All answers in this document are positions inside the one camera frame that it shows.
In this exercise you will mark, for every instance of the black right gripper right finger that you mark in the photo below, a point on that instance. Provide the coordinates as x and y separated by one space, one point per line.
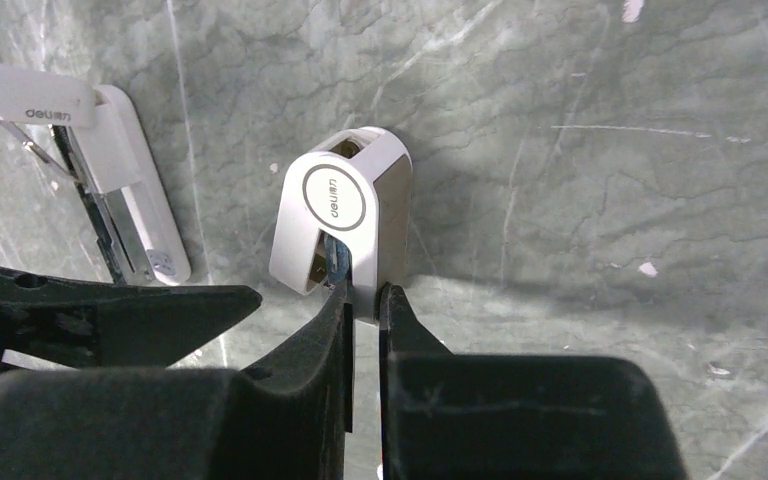
480 416

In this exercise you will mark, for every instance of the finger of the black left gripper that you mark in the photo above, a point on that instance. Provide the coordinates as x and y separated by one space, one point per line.
83 324

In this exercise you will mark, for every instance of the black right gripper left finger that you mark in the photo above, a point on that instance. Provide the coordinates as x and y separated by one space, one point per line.
284 416

